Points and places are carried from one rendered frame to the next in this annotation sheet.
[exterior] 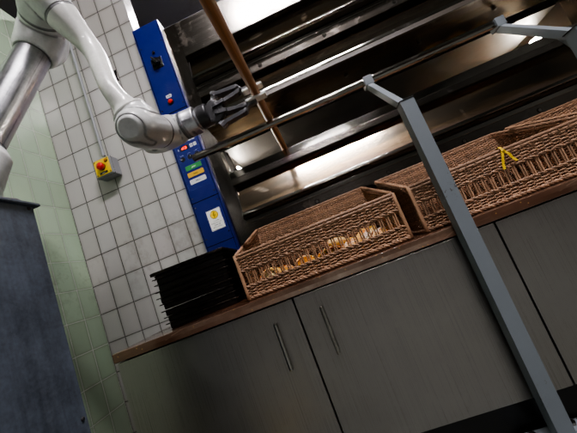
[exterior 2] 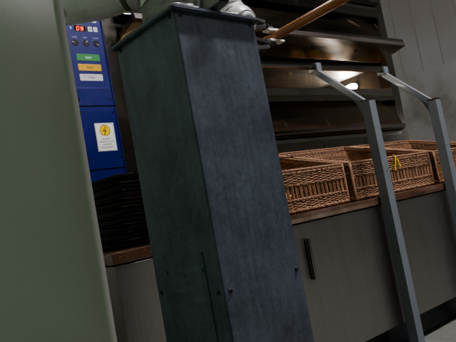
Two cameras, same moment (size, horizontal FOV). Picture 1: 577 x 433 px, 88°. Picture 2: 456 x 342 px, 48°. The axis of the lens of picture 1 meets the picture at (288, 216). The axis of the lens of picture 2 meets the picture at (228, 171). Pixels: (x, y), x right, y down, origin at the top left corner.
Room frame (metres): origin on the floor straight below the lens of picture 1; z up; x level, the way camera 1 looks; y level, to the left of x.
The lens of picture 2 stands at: (-0.16, 1.34, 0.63)
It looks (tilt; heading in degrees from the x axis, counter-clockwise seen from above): 4 degrees up; 315
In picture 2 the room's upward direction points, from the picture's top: 10 degrees counter-clockwise
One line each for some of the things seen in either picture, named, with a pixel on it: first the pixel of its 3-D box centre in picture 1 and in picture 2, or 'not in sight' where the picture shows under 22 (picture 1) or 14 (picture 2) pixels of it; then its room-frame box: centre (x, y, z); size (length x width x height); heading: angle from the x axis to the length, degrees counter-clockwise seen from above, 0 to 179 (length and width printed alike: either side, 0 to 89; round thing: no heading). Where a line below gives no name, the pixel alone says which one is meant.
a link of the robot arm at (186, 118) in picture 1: (191, 122); not in sight; (0.93, 0.19, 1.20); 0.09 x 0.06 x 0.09; 173
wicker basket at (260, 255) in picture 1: (316, 232); (250, 183); (1.17, -0.08, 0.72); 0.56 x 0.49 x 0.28; 85
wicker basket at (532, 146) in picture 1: (465, 173); (349, 169); (1.11, -0.67, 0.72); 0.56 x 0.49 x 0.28; 82
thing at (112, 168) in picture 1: (107, 168); not in sight; (1.49, 0.81, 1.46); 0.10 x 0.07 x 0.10; 84
